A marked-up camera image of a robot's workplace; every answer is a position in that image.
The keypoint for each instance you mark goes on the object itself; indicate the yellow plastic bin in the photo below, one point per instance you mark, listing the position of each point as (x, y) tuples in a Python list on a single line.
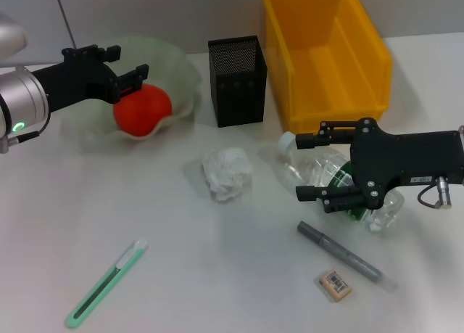
[(326, 75)]

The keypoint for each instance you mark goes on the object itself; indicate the black mesh pen holder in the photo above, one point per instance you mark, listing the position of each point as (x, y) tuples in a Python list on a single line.
[(239, 101)]

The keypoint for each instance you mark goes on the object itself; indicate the pale green wavy fruit plate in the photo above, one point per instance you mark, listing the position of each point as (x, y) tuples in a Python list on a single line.
[(174, 68)]

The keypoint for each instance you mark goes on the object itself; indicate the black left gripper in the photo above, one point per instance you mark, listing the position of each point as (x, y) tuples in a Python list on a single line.
[(72, 81)]

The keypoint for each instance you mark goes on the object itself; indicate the red tomato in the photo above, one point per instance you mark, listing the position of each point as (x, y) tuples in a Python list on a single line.
[(145, 108)]

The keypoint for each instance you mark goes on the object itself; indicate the clear green-label water bottle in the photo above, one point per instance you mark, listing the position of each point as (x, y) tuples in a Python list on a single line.
[(315, 169)]

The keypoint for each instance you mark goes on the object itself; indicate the grey marker pen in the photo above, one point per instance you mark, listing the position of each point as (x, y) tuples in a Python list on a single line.
[(340, 255)]

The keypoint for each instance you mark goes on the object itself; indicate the mint green utility knife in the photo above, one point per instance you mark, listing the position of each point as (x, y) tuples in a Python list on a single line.
[(105, 284)]

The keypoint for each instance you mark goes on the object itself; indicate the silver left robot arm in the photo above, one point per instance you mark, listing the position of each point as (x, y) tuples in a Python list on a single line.
[(18, 97)]

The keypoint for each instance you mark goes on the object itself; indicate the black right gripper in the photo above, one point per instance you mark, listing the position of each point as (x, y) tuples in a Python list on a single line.
[(409, 159)]

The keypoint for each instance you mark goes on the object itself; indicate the white paper ball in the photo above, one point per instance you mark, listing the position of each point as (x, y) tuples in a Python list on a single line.
[(226, 173)]

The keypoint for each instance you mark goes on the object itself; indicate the beige barcode eraser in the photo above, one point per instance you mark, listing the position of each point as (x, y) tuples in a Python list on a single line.
[(335, 285)]

